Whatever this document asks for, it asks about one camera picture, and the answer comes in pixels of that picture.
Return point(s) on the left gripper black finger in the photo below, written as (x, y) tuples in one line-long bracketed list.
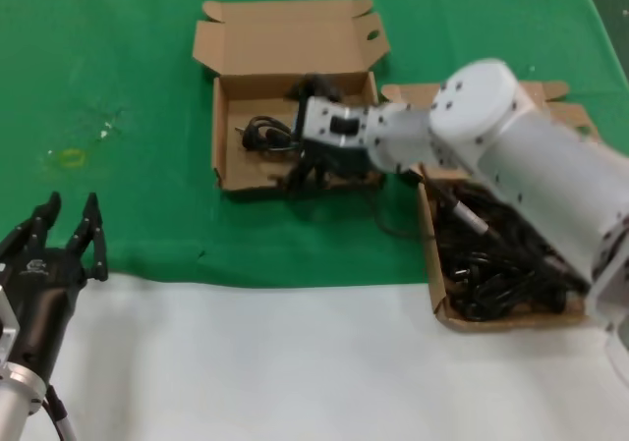
[(34, 225), (91, 244)]

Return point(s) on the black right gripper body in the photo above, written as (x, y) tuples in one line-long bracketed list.
[(339, 158)]

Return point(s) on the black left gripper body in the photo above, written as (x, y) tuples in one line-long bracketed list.
[(39, 303)]

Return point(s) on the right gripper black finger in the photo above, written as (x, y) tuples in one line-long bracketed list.
[(317, 86), (307, 173)]

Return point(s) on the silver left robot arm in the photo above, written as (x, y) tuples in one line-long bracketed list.
[(15, 397)]

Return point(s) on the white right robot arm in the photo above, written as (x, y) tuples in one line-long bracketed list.
[(531, 156)]

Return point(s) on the open brown cardboard box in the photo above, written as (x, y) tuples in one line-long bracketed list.
[(275, 53), (432, 264)]

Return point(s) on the green table cloth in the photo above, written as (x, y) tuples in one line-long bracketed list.
[(123, 68)]

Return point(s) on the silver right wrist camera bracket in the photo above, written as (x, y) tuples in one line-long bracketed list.
[(324, 122)]

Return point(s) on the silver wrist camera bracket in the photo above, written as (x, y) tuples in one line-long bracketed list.
[(7, 328), (324, 122)]

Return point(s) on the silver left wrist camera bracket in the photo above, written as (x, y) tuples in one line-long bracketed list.
[(7, 328)]

